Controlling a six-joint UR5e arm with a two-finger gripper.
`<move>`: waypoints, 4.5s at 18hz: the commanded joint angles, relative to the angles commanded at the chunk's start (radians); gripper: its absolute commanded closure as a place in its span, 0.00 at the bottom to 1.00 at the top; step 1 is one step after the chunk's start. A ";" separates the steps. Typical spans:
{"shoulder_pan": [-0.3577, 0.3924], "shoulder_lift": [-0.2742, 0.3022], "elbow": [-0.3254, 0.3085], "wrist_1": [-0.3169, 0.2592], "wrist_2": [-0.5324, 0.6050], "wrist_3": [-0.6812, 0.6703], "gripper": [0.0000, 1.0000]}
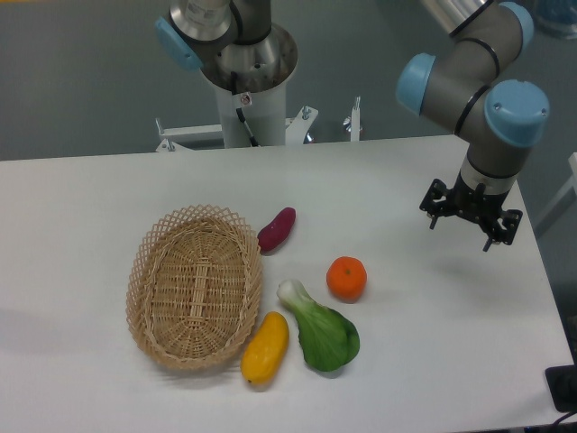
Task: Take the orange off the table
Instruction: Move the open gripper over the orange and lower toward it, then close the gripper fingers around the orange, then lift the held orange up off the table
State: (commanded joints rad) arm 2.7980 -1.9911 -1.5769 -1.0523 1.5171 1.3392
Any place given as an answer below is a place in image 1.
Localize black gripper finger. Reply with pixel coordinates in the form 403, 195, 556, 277
419, 179, 451, 229
481, 209, 523, 252

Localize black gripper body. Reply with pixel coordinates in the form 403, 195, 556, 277
449, 174, 508, 230

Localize orange fruit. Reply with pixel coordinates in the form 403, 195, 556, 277
325, 256, 368, 303

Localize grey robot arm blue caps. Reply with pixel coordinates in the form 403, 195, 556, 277
154, 1, 550, 244

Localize black device at table edge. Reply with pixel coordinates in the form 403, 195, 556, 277
545, 364, 576, 412

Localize purple sweet potato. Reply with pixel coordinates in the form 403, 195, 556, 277
257, 207, 297, 253

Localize green bok choy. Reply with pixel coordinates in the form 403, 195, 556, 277
277, 279, 361, 373

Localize blue object top right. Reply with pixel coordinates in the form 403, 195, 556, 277
533, 0, 576, 40

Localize yellow mango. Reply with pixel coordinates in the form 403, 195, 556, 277
241, 311, 289, 385

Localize woven wicker basket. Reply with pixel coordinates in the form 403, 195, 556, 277
126, 205, 263, 371

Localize white frame at right edge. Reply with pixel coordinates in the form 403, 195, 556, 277
534, 152, 576, 238

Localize white metal base frame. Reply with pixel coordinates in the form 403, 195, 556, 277
155, 96, 363, 152

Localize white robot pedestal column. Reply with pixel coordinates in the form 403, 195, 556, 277
215, 84, 286, 149

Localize black cable on pedestal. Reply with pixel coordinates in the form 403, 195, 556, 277
230, 70, 261, 148

